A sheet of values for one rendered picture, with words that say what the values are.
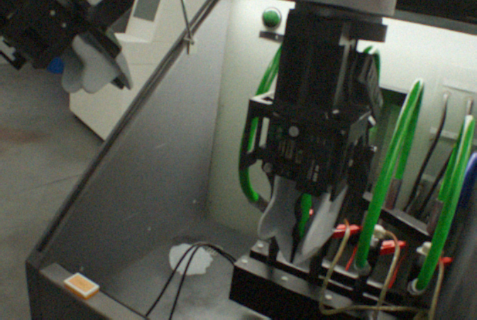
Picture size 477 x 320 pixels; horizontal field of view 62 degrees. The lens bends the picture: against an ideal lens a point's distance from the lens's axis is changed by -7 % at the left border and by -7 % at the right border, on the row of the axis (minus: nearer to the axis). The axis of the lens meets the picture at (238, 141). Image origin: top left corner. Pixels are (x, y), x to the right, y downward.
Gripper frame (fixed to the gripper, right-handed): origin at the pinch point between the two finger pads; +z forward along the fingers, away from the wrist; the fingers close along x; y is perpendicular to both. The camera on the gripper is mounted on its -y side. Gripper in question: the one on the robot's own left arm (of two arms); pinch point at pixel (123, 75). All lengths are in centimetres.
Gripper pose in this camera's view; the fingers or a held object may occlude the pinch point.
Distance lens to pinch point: 50.5
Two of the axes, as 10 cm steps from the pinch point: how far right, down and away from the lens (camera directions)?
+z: 4.7, 6.0, 6.5
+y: -4.5, 8.0, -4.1
